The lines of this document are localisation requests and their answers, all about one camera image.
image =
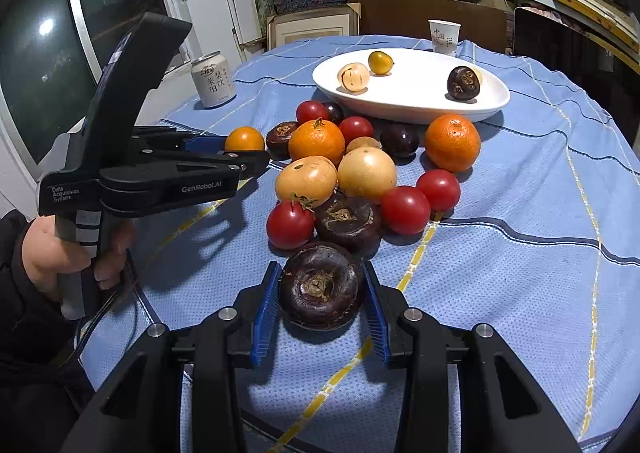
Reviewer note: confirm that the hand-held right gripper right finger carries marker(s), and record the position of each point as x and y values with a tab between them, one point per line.
375	313

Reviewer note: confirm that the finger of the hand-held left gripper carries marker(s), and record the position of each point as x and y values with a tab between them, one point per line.
250	164
205	143

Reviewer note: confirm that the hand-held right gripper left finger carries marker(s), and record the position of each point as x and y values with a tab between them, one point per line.
267	313

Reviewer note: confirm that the yellow-orange cherry tomato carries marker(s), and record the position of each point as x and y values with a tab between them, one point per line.
244	139
380	62

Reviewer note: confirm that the dark brown water chestnut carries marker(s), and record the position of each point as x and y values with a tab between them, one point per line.
350	228
280	138
462	83
320	285

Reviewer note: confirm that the pale yellow round fruit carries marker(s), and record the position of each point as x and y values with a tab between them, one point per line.
306	181
366	175

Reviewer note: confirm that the orange tangerine with stem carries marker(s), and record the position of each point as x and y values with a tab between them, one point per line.
316	142

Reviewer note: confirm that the red cherry tomato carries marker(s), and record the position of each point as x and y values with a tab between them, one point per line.
290	228
311	111
356	129
439	189
405	210

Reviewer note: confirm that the white oval plate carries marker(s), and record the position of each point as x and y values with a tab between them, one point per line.
410	88

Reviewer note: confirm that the large orange tangerine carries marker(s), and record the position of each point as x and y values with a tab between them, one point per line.
452	143

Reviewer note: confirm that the person's left forearm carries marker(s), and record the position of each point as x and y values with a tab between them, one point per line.
25	343

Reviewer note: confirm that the person's left hand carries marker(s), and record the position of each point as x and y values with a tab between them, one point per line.
40	253

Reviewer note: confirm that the white drink can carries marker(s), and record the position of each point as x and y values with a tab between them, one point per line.
212	80

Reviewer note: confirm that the dark purple cherry tomato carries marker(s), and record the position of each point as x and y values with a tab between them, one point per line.
334	111
399	139

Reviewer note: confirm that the window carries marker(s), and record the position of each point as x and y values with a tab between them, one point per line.
45	58

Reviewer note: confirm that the small tan fruit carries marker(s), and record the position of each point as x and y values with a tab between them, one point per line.
363	144

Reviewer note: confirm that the pale peeled water chestnut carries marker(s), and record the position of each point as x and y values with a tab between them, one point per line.
479	77
353	77

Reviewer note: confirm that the brown board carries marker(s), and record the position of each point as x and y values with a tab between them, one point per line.
395	20

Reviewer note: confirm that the white paper cup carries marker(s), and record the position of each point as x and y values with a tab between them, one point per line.
444	38

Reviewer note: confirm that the black panel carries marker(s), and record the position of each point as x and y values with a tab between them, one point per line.
560	48

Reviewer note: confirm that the stack of yellow wooden boards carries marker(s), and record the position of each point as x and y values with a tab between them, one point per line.
595	13

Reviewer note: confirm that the wooden picture frame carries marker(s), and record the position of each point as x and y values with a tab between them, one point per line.
312	25

